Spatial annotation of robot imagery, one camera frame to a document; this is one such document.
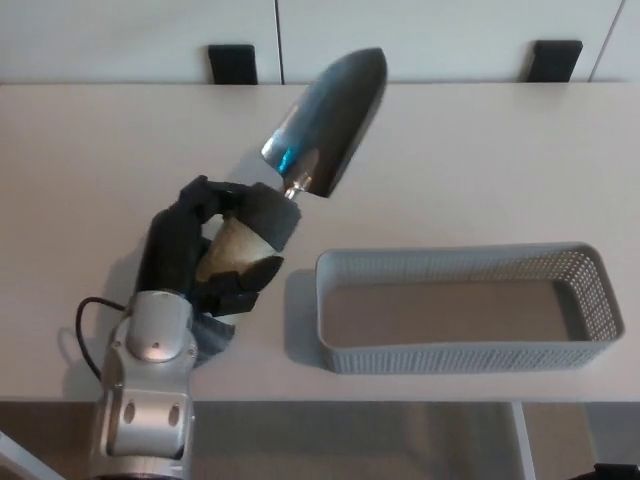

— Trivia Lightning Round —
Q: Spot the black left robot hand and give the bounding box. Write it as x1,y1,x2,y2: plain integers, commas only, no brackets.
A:
137,174,286,319

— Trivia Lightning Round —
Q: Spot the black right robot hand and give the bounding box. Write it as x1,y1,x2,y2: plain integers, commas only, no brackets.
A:
584,467,640,480

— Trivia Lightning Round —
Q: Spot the metal shovel with handle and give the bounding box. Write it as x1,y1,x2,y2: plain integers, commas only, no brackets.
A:
192,47,389,369

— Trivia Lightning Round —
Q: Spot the white desk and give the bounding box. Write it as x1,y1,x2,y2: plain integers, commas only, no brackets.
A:
0,82,640,480

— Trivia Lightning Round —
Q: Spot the grey perforated plastic basket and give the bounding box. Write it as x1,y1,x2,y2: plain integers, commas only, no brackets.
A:
314,242,626,375

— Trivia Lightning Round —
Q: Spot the white cabinet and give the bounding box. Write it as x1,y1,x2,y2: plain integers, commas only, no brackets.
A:
0,0,640,86

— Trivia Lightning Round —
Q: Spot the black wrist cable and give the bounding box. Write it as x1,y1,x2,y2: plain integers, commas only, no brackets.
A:
75,297,132,377

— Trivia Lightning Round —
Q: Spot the black cabinet handle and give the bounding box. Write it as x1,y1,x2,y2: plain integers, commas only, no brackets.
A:
208,44,259,85
524,39,584,84

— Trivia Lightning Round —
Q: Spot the white frame bar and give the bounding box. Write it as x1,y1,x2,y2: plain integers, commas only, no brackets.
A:
0,430,66,480

